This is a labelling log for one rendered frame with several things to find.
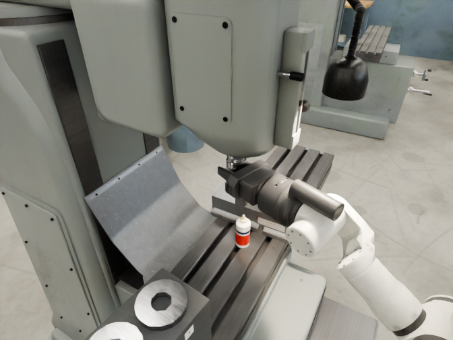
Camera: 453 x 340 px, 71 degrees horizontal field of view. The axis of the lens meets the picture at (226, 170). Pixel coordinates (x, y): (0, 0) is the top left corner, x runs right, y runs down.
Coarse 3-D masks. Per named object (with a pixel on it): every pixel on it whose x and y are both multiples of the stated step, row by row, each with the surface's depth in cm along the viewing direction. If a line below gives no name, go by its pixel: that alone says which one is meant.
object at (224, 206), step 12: (216, 192) 100; (216, 204) 100; (228, 204) 97; (240, 204) 95; (216, 216) 101; (228, 216) 99; (240, 216) 97; (252, 216) 95; (264, 216) 92; (252, 228) 95; (264, 228) 94; (276, 228) 93
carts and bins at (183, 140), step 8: (184, 128) 297; (168, 136) 311; (176, 136) 304; (184, 136) 303; (192, 136) 305; (168, 144) 321; (176, 144) 310; (184, 144) 308; (192, 144) 310; (200, 144) 318; (184, 152) 314
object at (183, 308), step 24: (144, 288) 57; (168, 288) 57; (192, 288) 58; (120, 312) 54; (144, 312) 53; (168, 312) 53; (192, 312) 54; (96, 336) 50; (120, 336) 50; (144, 336) 51; (168, 336) 51; (192, 336) 56
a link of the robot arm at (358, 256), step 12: (348, 204) 58; (348, 216) 58; (360, 216) 59; (348, 228) 59; (360, 228) 57; (348, 240) 60; (360, 240) 57; (372, 240) 56; (348, 252) 60; (360, 252) 55; (372, 252) 55; (348, 264) 55; (360, 264) 54; (348, 276) 55
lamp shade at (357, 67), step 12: (336, 60) 53; (348, 60) 52; (360, 60) 52; (336, 72) 52; (348, 72) 51; (360, 72) 51; (324, 84) 55; (336, 84) 52; (348, 84) 51; (360, 84) 52; (336, 96) 53; (348, 96) 53; (360, 96) 53
